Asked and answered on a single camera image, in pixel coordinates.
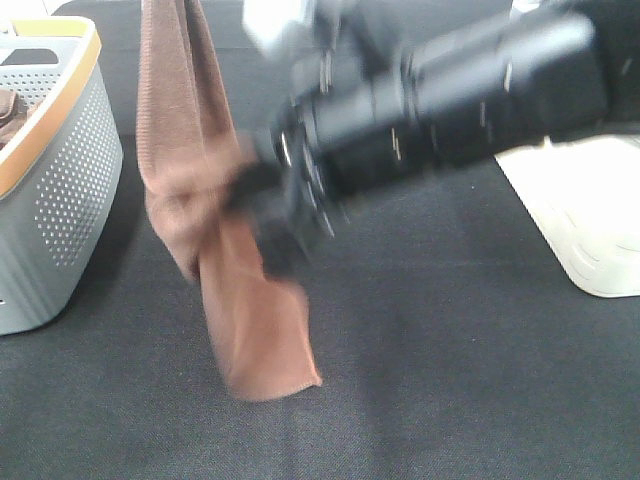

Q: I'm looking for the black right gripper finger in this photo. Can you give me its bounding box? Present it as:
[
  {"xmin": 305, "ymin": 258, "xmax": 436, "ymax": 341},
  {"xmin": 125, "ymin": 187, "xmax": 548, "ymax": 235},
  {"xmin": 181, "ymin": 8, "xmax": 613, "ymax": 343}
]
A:
[
  {"xmin": 257, "ymin": 219, "xmax": 313, "ymax": 281},
  {"xmin": 224, "ymin": 162, "xmax": 283, "ymax": 212}
]

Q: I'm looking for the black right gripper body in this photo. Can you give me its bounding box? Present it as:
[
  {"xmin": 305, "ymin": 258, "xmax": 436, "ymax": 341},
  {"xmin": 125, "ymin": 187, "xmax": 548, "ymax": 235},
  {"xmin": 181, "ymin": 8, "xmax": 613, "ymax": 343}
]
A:
[{"xmin": 250, "ymin": 94, "xmax": 350, "ymax": 250}]

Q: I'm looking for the brown microfibre towel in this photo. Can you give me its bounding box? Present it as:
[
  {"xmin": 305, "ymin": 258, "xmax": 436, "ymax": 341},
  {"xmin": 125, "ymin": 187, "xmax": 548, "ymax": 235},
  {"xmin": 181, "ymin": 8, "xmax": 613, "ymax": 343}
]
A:
[{"xmin": 136, "ymin": 1, "xmax": 322, "ymax": 402}]

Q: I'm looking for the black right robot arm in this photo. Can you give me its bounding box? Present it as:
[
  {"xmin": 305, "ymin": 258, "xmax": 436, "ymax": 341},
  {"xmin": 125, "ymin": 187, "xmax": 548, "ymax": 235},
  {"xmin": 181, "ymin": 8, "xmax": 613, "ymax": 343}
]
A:
[{"xmin": 229, "ymin": 1, "xmax": 639, "ymax": 278}]

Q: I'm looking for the brown towel in basket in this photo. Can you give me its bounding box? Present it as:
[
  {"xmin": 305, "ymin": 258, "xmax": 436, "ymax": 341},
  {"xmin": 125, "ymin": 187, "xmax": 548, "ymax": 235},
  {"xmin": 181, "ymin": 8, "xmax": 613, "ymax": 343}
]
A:
[{"xmin": 0, "ymin": 89, "xmax": 38, "ymax": 149}]

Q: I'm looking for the black table cloth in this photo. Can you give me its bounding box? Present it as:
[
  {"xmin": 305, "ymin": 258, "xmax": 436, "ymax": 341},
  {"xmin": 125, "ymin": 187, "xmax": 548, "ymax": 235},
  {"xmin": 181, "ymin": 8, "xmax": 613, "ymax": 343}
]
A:
[{"xmin": 1, "ymin": 1, "xmax": 639, "ymax": 479}]

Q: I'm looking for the grey perforated laundry basket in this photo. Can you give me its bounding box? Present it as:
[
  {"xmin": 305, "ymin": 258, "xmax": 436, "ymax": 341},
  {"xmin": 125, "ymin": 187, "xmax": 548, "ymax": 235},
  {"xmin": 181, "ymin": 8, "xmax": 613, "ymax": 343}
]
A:
[{"xmin": 1, "ymin": 16, "xmax": 123, "ymax": 335}]

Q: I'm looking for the white plastic storage box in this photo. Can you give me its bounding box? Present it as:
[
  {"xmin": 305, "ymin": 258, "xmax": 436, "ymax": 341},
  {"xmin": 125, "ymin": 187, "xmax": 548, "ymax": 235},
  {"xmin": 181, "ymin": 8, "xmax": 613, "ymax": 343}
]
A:
[{"xmin": 492, "ymin": 0, "xmax": 640, "ymax": 300}]

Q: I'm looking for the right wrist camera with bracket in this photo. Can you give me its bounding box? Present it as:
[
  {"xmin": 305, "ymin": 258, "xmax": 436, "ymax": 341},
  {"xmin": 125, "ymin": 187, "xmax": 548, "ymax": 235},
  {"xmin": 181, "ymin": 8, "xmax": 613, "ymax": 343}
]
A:
[{"xmin": 242, "ymin": 0, "xmax": 381, "ymax": 60}]

